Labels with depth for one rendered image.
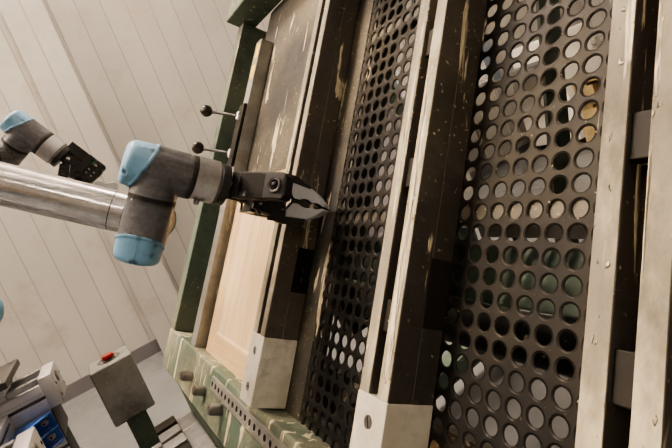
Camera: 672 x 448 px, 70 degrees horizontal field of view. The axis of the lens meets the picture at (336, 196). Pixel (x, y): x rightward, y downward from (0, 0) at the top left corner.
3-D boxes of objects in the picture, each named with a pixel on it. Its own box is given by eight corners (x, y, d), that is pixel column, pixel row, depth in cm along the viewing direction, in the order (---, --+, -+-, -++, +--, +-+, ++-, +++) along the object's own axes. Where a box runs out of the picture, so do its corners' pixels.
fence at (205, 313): (204, 344, 141) (190, 343, 139) (267, 47, 156) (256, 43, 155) (208, 347, 136) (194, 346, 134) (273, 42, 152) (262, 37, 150)
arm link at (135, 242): (164, 258, 86) (180, 199, 86) (156, 272, 75) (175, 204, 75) (119, 248, 84) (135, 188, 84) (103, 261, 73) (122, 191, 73)
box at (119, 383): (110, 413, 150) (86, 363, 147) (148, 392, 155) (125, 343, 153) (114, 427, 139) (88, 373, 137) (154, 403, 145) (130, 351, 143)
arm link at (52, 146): (33, 153, 129) (37, 156, 137) (48, 164, 131) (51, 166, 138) (53, 132, 131) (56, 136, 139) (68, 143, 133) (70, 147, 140)
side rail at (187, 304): (202, 330, 165) (170, 327, 160) (265, 39, 183) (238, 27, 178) (207, 333, 160) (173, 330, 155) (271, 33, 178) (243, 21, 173)
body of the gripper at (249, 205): (275, 181, 93) (215, 165, 87) (293, 177, 85) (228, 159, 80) (267, 220, 91) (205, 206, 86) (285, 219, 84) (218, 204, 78)
